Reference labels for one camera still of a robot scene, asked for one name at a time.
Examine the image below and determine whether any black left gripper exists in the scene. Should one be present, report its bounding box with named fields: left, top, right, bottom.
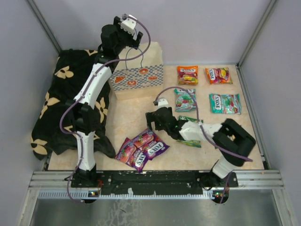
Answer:
left=113, top=16, right=143, bottom=54

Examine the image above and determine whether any blue checkered paper bag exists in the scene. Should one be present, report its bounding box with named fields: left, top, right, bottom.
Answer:
left=110, top=41, right=164, bottom=100

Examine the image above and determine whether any purple snack packet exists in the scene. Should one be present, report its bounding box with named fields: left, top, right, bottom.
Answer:
left=115, top=138, right=149, bottom=173

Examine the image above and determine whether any green snack packet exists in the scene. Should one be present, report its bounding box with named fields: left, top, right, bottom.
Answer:
left=177, top=115, right=201, bottom=148

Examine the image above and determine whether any orange striped snack packet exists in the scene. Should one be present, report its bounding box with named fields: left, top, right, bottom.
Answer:
left=177, top=65, right=198, bottom=85

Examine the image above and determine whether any teal Fox's candy packet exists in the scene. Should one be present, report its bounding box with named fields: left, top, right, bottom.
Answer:
left=209, top=94, right=242, bottom=114

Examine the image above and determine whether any orange Fox's candy packet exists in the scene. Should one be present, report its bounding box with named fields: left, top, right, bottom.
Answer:
left=205, top=67, right=233, bottom=84

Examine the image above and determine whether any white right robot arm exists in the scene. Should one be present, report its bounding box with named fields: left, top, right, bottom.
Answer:
left=145, top=107, right=256, bottom=190

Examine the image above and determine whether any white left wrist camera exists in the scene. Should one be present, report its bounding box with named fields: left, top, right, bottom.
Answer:
left=120, top=14, right=137, bottom=36

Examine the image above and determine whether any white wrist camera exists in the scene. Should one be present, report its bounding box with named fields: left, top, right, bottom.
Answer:
left=153, top=98, right=169, bottom=109
left=120, top=14, right=137, bottom=36

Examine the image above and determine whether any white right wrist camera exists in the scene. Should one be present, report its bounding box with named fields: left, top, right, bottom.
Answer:
left=153, top=98, right=169, bottom=109

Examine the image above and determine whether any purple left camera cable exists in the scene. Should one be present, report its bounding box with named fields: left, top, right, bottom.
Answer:
left=59, top=15, right=151, bottom=205

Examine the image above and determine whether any purple camera cable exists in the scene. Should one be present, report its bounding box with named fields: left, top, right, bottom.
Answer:
left=156, top=86, right=253, bottom=204
left=59, top=15, right=151, bottom=205

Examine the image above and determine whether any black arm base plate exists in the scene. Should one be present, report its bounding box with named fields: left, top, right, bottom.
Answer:
left=71, top=170, right=238, bottom=195

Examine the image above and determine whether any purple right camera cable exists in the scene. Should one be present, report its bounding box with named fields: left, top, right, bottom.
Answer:
left=156, top=86, right=253, bottom=204

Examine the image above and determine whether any right aluminium corner post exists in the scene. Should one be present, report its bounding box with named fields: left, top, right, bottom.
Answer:
left=236, top=0, right=278, bottom=69

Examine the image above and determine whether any aluminium corner post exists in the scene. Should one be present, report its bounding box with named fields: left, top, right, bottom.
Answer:
left=25, top=0, right=72, bottom=66
left=236, top=0, right=278, bottom=69

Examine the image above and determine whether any left aluminium corner post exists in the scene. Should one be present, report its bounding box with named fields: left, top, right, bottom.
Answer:
left=25, top=0, right=72, bottom=66

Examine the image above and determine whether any aluminium frame rail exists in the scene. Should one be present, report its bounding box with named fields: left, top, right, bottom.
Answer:
left=28, top=170, right=285, bottom=189

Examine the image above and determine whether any white slotted cable duct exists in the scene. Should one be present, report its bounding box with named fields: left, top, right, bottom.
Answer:
left=37, top=188, right=226, bottom=200

